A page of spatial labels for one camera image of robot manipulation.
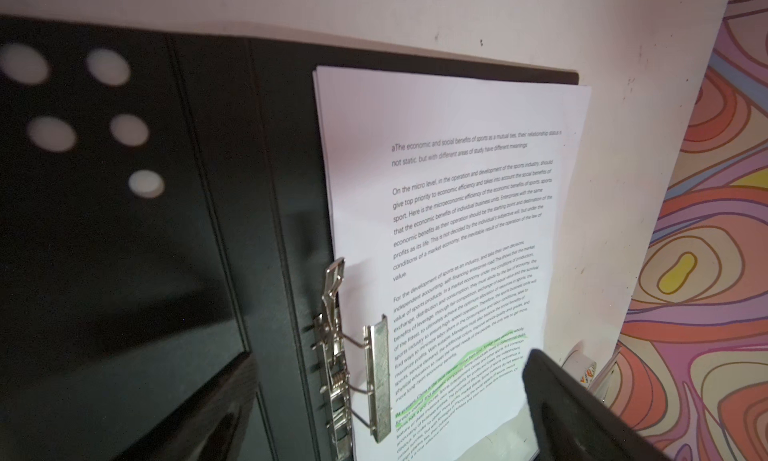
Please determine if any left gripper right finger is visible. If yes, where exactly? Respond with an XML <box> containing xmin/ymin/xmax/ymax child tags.
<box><xmin>523</xmin><ymin>349</ymin><xmax>667</xmax><ymax>461</ymax></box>

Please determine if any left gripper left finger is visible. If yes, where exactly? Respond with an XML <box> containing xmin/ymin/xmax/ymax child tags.
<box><xmin>116</xmin><ymin>353</ymin><xmax>257</xmax><ymax>460</ymax></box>

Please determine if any printed paper stack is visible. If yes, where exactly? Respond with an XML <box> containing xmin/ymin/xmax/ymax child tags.
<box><xmin>314</xmin><ymin>66</ymin><xmax>592</xmax><ymax>460</ymax></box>

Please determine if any white black file folder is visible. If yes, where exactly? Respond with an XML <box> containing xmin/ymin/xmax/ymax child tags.
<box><xmin>1</xmin><ymin>15</ymin><xmax>579</xmax><ymax>460</ymax></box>

